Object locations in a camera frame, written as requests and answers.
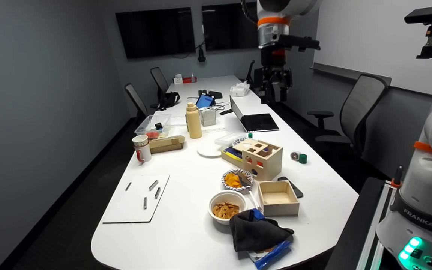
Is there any small open wooden box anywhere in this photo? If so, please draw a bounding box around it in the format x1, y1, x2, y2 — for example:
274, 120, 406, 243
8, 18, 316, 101
257, 179, 302, 218

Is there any blue object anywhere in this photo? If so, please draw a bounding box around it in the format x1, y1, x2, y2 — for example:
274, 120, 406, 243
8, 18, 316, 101
196, 93, 218, 110

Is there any tan squeeze bottle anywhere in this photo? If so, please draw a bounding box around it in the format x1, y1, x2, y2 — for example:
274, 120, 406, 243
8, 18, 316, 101
185, 101, 205, 141

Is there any black cloth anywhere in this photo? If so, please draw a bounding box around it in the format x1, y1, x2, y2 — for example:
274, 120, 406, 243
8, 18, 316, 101
229, 209, 296, 255

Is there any blue toy block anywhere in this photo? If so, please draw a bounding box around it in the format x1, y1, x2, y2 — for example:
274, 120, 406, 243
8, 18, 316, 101
227, 146, 247, 158

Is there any black bag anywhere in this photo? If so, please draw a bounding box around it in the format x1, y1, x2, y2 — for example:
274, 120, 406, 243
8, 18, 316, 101
157, 90, 182, 113

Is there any white round disc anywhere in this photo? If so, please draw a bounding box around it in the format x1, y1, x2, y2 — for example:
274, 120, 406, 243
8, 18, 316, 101
197, 143, 226, 161

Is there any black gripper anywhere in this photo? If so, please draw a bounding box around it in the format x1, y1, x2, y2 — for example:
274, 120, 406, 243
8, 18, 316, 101
253, 48, 295, 105

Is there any white rectangular board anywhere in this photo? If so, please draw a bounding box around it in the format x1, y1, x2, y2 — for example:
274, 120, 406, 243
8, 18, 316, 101
101, 171, 173, 225

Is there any patterned bowl with orange chips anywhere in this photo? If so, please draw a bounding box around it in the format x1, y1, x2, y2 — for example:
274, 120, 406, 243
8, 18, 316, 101
221, 168, 256, 195

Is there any grey mesh office chair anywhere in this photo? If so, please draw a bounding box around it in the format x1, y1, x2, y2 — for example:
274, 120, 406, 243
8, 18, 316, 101
307, 74, 389, 155

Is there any black tablet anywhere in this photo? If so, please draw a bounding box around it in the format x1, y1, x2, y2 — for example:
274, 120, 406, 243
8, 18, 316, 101
239, 113, 281, 134

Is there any wooden shape sorter toy box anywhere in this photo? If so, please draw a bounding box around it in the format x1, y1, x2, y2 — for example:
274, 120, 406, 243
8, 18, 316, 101
221, 138, 286, 182

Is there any white rectangular box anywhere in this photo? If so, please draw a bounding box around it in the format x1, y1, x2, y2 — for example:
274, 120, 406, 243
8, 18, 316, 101
229, 93, 269, 120

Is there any long wooden block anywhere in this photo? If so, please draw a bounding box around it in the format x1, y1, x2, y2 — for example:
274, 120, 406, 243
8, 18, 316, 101
148, 134, 188, 155

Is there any small green tape roll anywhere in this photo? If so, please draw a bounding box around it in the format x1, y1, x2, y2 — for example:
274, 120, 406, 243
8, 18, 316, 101
290, 150, 310, 165

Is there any white bowl with snacks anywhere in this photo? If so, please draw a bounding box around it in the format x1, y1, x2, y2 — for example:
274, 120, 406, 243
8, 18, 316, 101
208, 191, 250, 227

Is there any wide black wall screen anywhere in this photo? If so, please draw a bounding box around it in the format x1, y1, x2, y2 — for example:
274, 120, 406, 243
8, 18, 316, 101
115, 6, 199, 62

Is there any blue flat box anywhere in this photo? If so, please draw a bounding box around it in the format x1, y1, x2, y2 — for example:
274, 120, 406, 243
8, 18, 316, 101
248, 236, 296, 270

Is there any narrow black wall screen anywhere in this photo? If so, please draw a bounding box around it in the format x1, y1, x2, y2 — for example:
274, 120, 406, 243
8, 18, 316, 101
202, 0, 262, 53

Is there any black camera on mount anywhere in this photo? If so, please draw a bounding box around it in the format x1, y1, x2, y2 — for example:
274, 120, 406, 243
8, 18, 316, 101
404, 3, 432, 60

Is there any wooden lid with shape holes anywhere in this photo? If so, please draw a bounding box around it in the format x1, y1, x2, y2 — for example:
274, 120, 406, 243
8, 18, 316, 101
233, 138, 284, 159

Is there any clear plastic container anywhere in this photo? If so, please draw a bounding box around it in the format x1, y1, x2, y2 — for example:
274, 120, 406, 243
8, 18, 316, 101
134, 111, 173, 137

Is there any yellow toy block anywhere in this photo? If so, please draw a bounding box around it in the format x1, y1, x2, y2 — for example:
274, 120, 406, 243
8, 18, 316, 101
223, 150, 247, 167

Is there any black office chair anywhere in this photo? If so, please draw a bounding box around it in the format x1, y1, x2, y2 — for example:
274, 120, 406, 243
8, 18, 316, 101
149, 66, 172, 98
124, 81, 151, 120

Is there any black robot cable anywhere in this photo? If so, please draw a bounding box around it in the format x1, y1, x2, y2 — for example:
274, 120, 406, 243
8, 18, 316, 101
239, 0, 262, 24

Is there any black phone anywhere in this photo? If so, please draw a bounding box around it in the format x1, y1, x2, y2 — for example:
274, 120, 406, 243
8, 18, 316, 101
278, 176, 307, 200

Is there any red and white box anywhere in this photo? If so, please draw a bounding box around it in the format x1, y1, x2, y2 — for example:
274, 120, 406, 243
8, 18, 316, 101
173, 72, 200, 86

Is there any white jar with red label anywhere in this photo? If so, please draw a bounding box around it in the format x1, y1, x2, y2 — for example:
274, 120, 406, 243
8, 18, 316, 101
131, 134, 154, 165

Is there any white cup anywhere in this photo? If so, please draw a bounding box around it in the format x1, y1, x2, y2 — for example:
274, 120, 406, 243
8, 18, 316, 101
200, 107, 220, 128

